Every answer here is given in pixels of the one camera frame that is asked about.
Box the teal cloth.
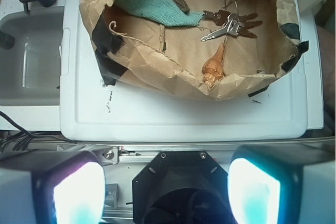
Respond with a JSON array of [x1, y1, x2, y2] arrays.
[[114, 0, 202, 27]]

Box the black cables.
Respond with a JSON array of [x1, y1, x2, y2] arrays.
[[0, 110, 77, 154]]

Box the white plastic lid tray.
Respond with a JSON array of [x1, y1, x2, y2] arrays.
[[60, 0, 308, 143]]

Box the silver key bunch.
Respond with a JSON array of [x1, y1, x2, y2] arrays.
[[201, 0, 263, 42]]

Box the crumpled brown paper bag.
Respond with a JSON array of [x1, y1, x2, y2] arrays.
[[79, 0, 308, 101]]

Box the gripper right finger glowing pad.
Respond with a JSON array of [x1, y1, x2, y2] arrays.
[[227, 144, 335, 223]]

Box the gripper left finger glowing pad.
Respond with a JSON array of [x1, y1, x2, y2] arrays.
[[1, 151, 106, 223]]

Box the orange seashell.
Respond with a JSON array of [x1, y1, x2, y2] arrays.
[[202, 43, 225, 89]]

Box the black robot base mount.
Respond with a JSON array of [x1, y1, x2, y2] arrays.
[[132, 151, 236, 223]]

